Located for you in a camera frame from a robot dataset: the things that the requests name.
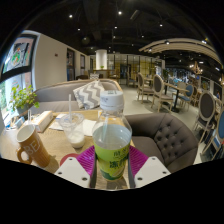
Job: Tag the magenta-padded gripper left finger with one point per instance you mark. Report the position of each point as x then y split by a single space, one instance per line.
85 163

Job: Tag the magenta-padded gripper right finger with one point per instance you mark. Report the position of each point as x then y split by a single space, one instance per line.
138 163

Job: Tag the clear bottle with green label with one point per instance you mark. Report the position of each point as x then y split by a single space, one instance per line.
111 146

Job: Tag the clear plastic cup with straw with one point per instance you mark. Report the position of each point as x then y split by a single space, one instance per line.
75 133

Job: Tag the dark grey tufted armchair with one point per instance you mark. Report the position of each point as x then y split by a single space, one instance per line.
160 140

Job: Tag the white paper sheet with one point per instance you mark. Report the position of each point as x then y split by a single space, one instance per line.
89 126

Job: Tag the small white blue box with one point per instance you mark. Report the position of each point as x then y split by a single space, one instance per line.
60 116

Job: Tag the orange mug with white inside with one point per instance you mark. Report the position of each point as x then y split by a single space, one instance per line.
33 146

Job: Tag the grey white chevron pillow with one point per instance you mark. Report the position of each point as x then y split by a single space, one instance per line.
88 95

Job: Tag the grey curved sofa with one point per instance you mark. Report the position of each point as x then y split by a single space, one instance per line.
53 95

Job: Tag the green potted plant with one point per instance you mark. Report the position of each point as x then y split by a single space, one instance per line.
23 98

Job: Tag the white round column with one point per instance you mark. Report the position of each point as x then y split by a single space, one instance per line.
101 59

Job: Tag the dark framed window with posters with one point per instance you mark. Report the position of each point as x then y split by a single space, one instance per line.
16 56

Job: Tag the group of ceiling spotlights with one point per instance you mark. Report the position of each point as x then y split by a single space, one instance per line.
119 13

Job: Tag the dark pedestal dining table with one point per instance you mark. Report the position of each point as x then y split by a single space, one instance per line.
176 95

